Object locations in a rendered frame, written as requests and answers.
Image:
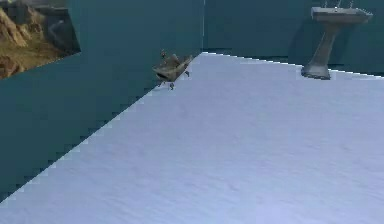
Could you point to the grey pedestal sink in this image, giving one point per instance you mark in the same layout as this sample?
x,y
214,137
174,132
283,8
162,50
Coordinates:
x,y
328,30

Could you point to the brown landscape wall picture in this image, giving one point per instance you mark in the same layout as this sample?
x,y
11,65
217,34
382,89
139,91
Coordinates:
x,y
26,36

